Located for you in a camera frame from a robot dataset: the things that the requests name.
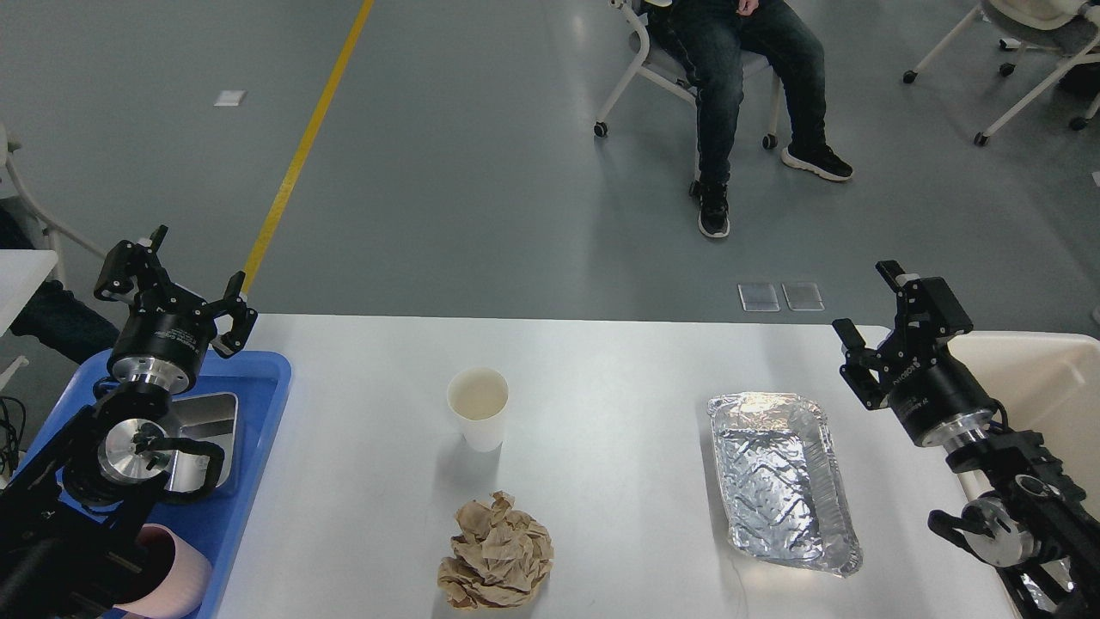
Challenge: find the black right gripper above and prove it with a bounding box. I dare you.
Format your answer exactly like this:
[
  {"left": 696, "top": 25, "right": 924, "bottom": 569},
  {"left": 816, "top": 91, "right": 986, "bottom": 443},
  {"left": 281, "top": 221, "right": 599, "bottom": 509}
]
[{"left": 831, "top": 261, "right": 998, "bottom": 447}]

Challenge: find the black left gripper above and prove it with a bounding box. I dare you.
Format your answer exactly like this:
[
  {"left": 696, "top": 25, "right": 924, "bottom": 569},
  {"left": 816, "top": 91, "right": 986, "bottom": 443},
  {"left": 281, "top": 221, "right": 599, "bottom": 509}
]
[{"left": 94, "top": 226, "right": 259, "bottom": 395}]

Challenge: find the stainless steel rectangular tray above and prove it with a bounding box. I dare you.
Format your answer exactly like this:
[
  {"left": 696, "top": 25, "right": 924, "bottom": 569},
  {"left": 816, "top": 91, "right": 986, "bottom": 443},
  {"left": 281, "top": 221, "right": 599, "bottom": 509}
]
[{"left": 160, "top": 393, "right": 239, "bottom": 493}]

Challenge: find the aluminium foil tray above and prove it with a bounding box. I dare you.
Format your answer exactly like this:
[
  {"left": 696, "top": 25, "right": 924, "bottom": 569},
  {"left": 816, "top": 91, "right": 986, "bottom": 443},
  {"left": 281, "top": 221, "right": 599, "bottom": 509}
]
[{"left": 706, "top": 393, "right": 864, "bottom": 579}]

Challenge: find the pink mug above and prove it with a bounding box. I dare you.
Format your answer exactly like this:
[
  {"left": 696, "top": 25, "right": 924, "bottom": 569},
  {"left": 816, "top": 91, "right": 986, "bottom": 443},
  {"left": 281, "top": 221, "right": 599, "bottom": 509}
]
[{"left": 113, "top": 524, "right": 212, "bottom": 618}]

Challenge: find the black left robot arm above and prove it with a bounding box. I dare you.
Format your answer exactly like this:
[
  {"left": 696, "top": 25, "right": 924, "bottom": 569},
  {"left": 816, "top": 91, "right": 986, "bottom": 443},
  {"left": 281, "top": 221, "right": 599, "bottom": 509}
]
[{"left": 1, "top": 226, "right": 259, "bottom": 618}]

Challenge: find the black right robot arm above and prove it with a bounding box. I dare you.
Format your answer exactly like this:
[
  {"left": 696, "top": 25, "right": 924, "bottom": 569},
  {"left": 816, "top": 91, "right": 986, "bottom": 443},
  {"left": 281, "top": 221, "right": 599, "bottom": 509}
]
[{"left": 832, "top": 261, "right": 1099, "bottom": 618}]

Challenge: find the right floor outlet plate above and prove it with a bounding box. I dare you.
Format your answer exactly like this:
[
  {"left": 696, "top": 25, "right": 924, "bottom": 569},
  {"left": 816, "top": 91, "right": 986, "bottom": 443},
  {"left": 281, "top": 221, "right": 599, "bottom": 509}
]
[{"left": 781, "top": 281, "right": 825, "bottom": 312}]

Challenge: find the floor outlet plate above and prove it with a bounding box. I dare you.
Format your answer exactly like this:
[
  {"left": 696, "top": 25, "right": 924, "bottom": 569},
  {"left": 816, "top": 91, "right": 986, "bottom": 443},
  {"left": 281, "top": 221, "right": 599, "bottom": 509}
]
[
  {"left": 781, "top": 281, "right": 825, "bottom": 312},
  {"left": 737, "top": 281, "right": 781, "bottom": 313}
]

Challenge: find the blue plastic tray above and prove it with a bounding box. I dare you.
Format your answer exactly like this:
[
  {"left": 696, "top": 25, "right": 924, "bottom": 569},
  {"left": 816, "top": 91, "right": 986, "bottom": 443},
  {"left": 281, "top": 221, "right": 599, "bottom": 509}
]
[{"left": 17, "top": 349, "right": 292, "bottom": 619}]

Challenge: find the left floor outlet plate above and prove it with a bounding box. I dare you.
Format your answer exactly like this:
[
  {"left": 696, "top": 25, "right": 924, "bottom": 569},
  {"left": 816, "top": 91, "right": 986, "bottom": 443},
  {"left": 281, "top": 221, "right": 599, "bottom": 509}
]
[{"left": 737, "top": 281, "right": 781, "bottom": 313}]

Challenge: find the white side table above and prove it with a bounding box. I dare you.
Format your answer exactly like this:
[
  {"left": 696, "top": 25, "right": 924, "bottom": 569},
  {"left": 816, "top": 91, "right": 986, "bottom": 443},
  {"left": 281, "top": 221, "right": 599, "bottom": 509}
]
[{"left": 1, "top": 248, "right": 58, "bottom": 334}]

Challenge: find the cream plastic bin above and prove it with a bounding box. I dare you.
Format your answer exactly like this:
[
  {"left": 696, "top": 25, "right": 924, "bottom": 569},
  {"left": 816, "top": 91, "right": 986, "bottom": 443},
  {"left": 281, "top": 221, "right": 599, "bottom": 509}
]
[{"left": 950, "top": 332, "right": 1099, "bottom": 517}]

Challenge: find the grey chair at left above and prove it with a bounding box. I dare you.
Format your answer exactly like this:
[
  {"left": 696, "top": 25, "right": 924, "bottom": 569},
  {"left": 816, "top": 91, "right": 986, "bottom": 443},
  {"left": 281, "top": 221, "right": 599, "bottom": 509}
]
[{"left": 1, "top": 123, "right": 107, "bottom": 285}]

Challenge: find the white paper on floor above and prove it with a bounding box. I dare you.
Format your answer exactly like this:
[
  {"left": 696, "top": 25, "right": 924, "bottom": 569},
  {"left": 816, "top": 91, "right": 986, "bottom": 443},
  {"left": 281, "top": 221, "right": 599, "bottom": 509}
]
[{"left": 213, "top": 89, "right": 248, "bottom": 108}]

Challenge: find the foil scrap in bin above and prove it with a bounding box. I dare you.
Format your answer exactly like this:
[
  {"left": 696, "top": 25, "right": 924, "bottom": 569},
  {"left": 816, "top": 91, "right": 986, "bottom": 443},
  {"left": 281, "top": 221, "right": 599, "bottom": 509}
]
[{"left": 1029, "top": 559, "right": 1099, "bottom": 618}]

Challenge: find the white paper cup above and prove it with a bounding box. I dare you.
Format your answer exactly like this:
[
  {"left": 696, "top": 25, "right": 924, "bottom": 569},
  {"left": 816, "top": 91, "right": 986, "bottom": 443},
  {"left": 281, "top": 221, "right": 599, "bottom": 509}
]
[{"left": 446, "top": 367, "right": 510, "bottom": 453}]

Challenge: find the person in blue hoodie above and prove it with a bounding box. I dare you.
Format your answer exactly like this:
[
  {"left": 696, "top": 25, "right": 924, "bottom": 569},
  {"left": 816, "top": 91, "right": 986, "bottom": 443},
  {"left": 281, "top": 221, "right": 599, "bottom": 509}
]
[{"left": 645, "top": 1, "right": 853, "bottom": 239}]

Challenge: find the white chair top right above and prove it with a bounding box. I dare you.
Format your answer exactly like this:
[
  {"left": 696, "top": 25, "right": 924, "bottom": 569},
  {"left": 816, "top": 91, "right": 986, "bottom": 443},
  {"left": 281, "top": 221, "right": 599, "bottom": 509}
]
[{"left": 902, "top": 1, "right": 1099, "bottom": 146}]

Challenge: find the grey white office chair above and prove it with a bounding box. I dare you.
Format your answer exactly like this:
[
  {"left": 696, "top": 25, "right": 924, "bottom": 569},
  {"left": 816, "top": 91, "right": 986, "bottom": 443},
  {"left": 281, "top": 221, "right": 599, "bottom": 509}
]
[{"left": 593, "top": 1, "right": 783, "bottom": 151}]

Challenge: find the crumpled brown paper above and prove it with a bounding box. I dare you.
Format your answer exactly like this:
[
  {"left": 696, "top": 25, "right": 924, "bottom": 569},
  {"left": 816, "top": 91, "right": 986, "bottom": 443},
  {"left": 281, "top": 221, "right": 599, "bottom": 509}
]
[{"left": 437, "top": 490, "right": 556, "bottom": 610}]

